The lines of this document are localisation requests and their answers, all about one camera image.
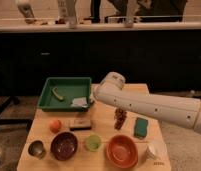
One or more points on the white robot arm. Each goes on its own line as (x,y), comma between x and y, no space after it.
(181,111)

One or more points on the orange bowl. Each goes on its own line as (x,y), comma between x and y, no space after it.
(122,152)

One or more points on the purple bowl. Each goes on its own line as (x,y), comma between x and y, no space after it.
(64,146)

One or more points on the folded grey cloth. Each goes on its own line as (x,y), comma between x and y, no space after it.
(79,102)

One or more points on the bunch of dark grapes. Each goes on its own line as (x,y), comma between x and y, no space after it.
(120,117)

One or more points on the green plastic tray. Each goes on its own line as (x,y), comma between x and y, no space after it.
(70,88)

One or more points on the green pickle in tray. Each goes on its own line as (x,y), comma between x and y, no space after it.
(57,95)

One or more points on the brown rectangular block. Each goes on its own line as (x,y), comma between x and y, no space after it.
(80,124)

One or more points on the light green cup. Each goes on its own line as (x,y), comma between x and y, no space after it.
(92,143)

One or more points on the teal sponge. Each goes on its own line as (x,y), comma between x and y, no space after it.
(140,128)

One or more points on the orange fruit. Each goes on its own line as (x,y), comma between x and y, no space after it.
(55,126)

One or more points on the white paper cup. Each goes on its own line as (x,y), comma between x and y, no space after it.
(156,150)

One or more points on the metal cup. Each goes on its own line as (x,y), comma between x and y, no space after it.
(36,149)

